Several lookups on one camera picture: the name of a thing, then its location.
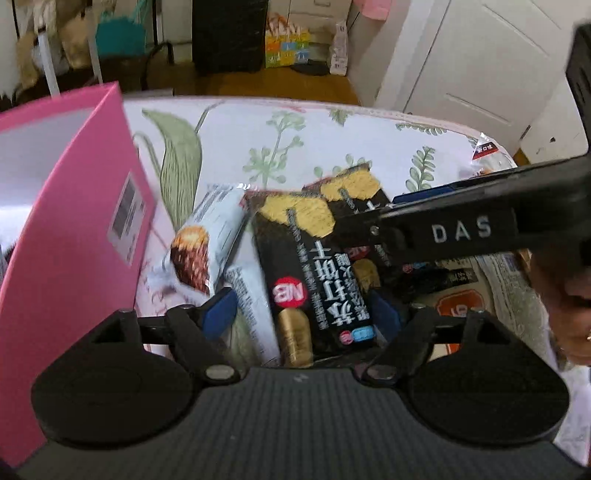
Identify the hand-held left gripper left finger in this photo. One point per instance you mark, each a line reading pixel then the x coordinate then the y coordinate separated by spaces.
pixel 220 314

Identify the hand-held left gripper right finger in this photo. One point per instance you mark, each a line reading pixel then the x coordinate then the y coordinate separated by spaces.
pixel 385 316

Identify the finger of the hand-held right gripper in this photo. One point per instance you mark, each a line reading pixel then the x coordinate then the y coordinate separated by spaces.
pixel 374 228

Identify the plain white snack packet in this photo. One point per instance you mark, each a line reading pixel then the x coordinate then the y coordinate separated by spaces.
pixel 254 314

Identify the black cracker packet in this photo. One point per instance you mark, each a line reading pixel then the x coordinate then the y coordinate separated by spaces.
pixel 355 184
pixel 314 277

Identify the clear bag of speckled eggs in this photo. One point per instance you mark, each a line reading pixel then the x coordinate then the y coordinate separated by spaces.
pixel 489 157

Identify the pink cardboard box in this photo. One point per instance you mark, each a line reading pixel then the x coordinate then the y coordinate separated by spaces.
pixel 69 230

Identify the person's right hand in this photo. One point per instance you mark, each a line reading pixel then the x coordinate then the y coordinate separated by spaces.
pixel 568 314

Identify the blue snack packet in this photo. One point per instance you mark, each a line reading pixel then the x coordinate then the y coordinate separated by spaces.
pixel 415 196

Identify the white chocolate bar packet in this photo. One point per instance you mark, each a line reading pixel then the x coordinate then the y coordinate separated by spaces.
pixel 198 249

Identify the pale packet orange label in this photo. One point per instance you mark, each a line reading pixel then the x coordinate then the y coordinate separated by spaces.
pixel 461 307

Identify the floral bedsheet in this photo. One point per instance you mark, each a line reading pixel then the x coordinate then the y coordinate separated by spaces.
pixel 286 138

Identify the black slippers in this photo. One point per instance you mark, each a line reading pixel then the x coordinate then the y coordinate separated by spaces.
pixel 311 69

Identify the white panelled door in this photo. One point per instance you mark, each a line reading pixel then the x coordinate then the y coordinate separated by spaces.
pixel 471 60

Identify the white plastic pack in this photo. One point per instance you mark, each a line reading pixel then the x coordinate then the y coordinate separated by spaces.
pixel 340 50

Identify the colourful carton on floor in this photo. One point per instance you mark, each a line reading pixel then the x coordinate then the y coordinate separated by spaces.
pixel 286 46

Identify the pink cloth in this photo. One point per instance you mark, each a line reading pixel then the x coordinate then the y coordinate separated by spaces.
pixel 374 8

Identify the black suitcase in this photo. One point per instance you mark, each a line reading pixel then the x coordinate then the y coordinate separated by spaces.
pixel 231 37

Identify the teal bag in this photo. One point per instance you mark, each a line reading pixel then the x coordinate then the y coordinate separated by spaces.
pixel 120 37

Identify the white metal rack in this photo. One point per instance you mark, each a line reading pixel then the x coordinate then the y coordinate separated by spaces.
pixel 48 64

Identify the beige hanging coat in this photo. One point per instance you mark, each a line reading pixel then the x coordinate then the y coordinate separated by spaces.
pixel 69 41

